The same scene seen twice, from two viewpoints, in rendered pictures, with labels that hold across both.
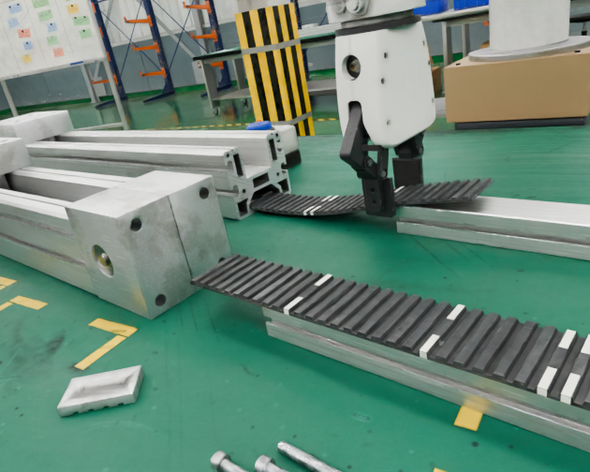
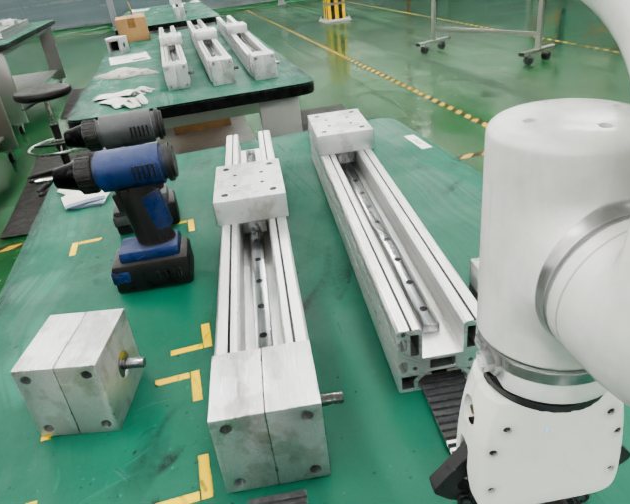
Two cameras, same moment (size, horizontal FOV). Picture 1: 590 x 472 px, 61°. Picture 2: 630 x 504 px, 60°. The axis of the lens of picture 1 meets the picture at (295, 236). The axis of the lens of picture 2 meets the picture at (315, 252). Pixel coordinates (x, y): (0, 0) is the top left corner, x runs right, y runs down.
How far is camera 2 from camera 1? 35 cm
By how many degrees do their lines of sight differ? 38
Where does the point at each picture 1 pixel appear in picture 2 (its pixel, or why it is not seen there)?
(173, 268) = (258, 464)
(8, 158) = (269, 208)
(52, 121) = (355, 137)
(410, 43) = (570, 418)
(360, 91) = (469, 439)
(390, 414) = not seen: outside the picture
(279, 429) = not seen: outside the picture
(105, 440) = not seen: outside the picture
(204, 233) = (299, 445)
